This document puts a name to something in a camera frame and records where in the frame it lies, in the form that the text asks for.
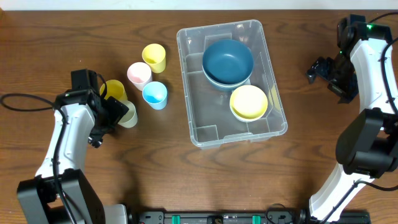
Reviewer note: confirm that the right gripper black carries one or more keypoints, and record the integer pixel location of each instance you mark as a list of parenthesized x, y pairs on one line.
[(325, 76)]

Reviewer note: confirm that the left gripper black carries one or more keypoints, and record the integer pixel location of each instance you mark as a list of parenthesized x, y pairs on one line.
[(101, 125)]

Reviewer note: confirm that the cream white cup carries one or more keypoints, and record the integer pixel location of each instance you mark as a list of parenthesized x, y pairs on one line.
[(130, 119)]

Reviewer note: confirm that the yellow cup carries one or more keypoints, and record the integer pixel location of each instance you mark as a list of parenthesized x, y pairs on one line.
[(155, 56), (115, 89)]

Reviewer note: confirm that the pink cup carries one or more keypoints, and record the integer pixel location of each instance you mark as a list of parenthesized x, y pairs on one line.
[(140, 74)]

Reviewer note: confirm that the blue cup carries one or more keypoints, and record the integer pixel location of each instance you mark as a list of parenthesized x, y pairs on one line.
[(155, 95)]

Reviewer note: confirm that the yellow small bowl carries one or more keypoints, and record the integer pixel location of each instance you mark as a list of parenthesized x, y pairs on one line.
[(248, 96)]

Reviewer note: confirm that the white small bowl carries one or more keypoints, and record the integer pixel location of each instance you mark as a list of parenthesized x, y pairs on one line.
[(248, 115)]

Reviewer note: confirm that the dark blue bowl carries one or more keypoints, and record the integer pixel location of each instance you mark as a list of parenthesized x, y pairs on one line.
[(228, 61), (227, 87)]

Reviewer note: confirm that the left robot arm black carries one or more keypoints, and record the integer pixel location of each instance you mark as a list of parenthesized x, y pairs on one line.
[(60, 192)]

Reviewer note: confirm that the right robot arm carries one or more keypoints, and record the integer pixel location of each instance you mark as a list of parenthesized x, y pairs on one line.
[(367, 148)]

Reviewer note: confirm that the clear plastic storage container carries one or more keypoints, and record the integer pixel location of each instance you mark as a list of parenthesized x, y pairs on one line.
[(211, 122)]

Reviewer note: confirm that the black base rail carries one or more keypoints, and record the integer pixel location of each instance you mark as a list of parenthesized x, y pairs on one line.
[(278, 215)]

